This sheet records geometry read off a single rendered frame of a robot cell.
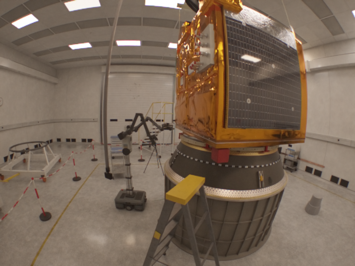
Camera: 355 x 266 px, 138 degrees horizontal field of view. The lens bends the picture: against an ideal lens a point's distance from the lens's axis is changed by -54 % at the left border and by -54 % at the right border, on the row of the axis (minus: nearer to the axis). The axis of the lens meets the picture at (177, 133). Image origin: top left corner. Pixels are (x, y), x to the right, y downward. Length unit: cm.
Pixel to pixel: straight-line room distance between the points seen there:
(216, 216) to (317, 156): 540
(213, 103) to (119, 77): 885
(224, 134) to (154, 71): 855
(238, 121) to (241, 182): 73
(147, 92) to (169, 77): 179
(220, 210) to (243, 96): 132
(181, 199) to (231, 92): 100
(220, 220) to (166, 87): 882
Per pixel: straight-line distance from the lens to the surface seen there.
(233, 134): 146
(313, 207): 412
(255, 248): 280
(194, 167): 189
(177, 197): 101
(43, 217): 367
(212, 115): 139
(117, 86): 981
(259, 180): 186
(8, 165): 679
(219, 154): 144
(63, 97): 1128
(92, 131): 1028
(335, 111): 640
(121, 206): 337
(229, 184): 176
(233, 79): 143
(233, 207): 185
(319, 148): 661
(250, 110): 152
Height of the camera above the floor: 206
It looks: 8 degrees down
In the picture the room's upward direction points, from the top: 2 degrees clockwise
